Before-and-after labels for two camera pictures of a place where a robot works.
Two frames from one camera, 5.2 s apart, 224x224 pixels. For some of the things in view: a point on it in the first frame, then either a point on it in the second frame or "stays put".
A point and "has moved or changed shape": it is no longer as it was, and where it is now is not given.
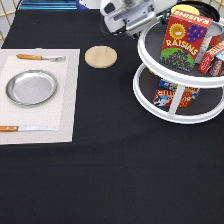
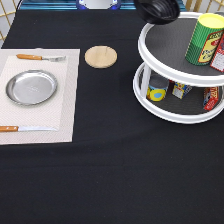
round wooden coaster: x=100 y=56 stays put
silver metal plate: x=31 y=87 stays put
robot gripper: x=205 y=10 has moved or changed shape
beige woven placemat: x=57 y=112 stays put
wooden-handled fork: x=37 y=57 stays put
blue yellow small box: x=173 y=86 → x=180 y=90
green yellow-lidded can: x=185 y=8 → x=208 y=25
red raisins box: x=186 y=38 → x=217 y=60
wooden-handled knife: x=25 y=128 stays put
